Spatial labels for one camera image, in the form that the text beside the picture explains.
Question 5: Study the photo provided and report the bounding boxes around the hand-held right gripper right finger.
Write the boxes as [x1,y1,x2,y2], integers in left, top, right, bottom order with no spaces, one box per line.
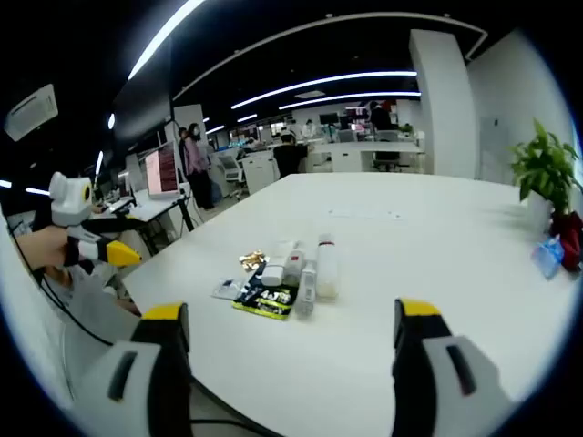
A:
[392,298,518,437]

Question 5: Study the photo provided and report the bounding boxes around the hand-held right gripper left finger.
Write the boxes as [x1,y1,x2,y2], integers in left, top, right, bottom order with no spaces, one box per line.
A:
[67,300,192,437]

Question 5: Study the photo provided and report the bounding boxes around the white skincare sachet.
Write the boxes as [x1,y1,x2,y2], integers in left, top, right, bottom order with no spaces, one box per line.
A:
[210,276,244,301]

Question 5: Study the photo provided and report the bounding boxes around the gold skincare sachet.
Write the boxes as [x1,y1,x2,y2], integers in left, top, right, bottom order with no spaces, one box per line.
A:
[238,249,269,273]

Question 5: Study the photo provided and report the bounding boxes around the black green skincare sachet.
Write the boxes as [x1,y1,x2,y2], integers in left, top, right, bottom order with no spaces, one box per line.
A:
[230,271,301,323]

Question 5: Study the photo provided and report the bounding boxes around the white red-collar skincare pump bottle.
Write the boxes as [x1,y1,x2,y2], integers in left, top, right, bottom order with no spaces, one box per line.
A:
[315,231,342,302]

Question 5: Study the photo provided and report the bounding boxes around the small red-label skincare bottle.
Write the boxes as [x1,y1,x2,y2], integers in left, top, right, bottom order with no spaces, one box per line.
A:
[294,260,319,321]
[281,248,310,289]

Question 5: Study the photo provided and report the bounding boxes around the white skincare tube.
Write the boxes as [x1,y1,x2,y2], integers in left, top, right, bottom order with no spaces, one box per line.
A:
[262,239,300,287]

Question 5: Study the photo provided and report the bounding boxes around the person's left hand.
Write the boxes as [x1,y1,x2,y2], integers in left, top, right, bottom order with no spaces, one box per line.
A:
[17,225,70,270]

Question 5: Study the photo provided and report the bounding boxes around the pink screen monitor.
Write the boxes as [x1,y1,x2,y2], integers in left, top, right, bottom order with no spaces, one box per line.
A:
[144,141,181,200]

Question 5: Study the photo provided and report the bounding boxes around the ceiling air conditioner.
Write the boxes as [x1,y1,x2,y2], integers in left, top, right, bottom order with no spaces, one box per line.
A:
[4,84,59,142]

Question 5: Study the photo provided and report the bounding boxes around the person's white shirt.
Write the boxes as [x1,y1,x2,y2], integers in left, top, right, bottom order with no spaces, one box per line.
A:
[0,204,69,411]

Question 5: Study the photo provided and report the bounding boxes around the white office chair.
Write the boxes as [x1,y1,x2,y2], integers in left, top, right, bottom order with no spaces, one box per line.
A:
[217,149,250,201]

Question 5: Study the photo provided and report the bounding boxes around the blue packet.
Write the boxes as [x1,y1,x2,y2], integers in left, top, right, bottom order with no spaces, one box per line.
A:
[530,235,566,279]

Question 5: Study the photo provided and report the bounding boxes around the ceiling light strip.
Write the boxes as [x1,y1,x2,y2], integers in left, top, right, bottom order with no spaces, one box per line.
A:
[230,70,418,110]
[127,0,207,81]
[278,90,423,111]

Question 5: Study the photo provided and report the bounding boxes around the red bag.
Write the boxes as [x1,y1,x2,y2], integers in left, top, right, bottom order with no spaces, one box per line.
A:
[548,211,583,274]

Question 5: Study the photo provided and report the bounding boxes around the potted green plant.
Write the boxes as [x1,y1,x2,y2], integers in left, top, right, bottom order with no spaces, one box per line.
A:
[508,117,583,234]

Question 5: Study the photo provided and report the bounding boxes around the black cable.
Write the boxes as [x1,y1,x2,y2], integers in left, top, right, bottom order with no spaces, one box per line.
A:
[15,235,114,347]

